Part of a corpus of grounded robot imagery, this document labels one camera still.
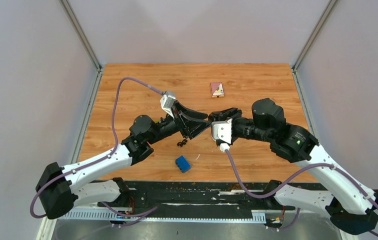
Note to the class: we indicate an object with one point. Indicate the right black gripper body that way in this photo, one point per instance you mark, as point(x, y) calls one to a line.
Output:
point(239, 130)

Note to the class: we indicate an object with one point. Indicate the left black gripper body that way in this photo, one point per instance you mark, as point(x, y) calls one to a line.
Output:
point(183, 126)

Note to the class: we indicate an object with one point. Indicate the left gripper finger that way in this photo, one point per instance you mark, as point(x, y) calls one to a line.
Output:
point(182, 110)
point(195, 127)

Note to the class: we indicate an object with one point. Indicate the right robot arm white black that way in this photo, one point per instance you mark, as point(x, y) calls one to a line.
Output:
point(350, 205)

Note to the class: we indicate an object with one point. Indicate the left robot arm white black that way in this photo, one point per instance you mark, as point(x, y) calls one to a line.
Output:
point(61, 188)

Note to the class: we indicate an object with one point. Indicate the black earbuds pair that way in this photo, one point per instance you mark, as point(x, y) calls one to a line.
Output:
point(182, 143)

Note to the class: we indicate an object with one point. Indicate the red white card box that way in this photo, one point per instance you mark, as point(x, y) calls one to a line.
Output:
point(217, 90)

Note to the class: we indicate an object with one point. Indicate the blue toy brick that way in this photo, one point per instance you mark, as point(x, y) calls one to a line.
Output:
point(182, 163)

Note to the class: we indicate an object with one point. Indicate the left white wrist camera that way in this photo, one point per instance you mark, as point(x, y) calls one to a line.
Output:
point(167, 101)

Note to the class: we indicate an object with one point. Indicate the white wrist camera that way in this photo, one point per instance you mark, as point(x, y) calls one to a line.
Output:
point(221, 131)
point(167, 101)

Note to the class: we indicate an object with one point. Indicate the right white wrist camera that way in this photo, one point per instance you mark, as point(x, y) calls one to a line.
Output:
point(221, 131)

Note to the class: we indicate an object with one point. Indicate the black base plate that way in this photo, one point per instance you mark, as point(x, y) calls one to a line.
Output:
point(192, 200)

